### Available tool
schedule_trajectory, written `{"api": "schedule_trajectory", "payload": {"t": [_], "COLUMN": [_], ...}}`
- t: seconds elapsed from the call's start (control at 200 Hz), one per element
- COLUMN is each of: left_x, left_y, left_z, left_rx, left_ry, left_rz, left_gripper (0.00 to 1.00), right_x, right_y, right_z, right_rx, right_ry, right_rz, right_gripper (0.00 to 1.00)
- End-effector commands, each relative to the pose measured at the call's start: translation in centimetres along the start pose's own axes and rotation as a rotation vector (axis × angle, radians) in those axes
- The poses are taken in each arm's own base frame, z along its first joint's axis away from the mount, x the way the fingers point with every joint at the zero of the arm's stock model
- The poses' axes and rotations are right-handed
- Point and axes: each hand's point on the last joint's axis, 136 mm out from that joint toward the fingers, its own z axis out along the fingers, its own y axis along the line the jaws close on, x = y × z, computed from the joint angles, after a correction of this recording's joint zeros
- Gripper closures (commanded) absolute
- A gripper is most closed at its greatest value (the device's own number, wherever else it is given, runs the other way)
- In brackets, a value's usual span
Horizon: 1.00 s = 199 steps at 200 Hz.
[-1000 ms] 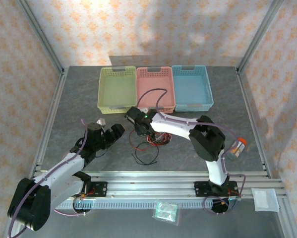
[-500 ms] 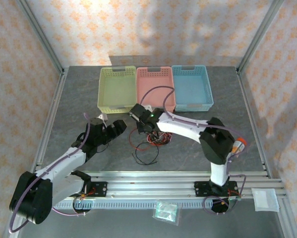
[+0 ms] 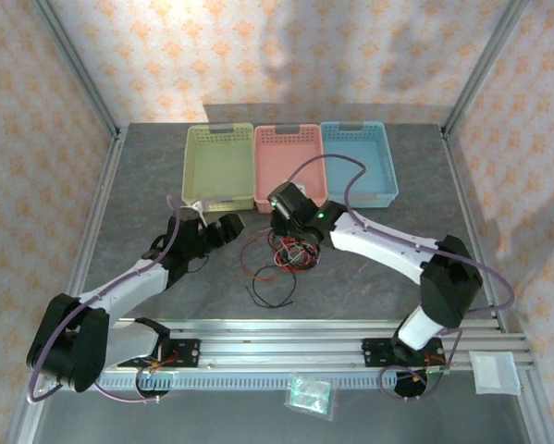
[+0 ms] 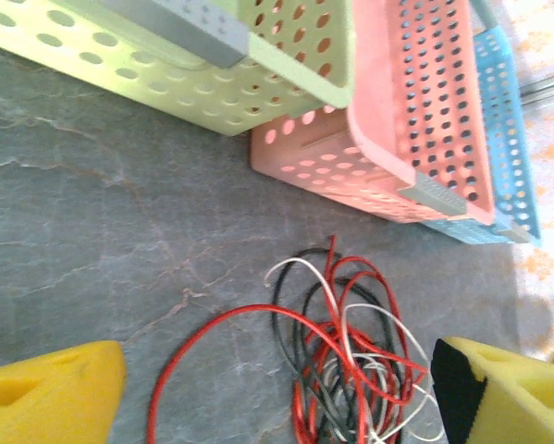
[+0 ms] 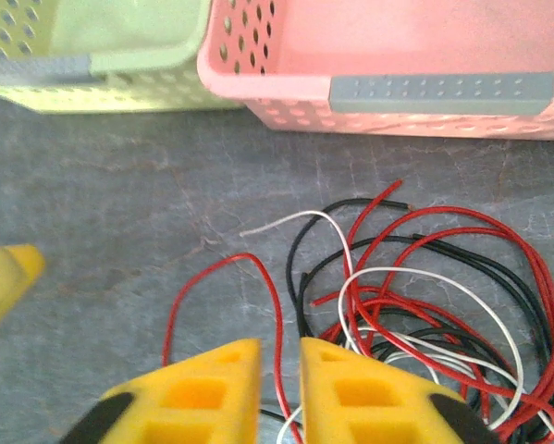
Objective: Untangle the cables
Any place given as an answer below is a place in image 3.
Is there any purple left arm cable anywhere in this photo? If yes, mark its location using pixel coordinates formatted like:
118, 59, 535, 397
26, 193, 185, 404

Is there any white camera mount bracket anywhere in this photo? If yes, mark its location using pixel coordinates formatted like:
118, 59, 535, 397
179, 197, 212, 228

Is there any green perforated plastic basket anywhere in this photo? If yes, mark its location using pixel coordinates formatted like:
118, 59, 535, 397
182, 122, 255, 214

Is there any pink perforated plastic basket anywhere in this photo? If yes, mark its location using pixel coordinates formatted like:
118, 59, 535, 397
252, 123, 329, 215

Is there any white plastic packet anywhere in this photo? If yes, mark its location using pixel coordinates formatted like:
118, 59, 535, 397
468, 351, 523, 397

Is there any clear bag of green parts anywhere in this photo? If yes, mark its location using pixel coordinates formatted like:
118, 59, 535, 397
283, 373, 337, 423

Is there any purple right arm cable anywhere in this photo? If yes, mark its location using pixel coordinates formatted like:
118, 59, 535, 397
285, 154, 516, 403

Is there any grey slotted cable duct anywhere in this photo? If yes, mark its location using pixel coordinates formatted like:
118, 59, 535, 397
43, 368, 447, 392

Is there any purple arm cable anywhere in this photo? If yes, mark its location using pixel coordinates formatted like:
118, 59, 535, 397
26, 193, 185, 404
285, 154, 516, 403

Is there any aluminium frame post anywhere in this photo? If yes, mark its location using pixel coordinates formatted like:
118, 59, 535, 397
29, 0, 123, 140
441, 0, 533, 140

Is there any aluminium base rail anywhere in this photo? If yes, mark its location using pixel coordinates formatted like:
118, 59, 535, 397
31, 317, 536, 371

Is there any black cable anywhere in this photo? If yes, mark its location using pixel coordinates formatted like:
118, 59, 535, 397
244, 265, 299, 310

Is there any blue perforated plastic basket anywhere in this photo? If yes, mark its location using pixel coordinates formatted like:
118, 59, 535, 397
320, 120, 400, 209

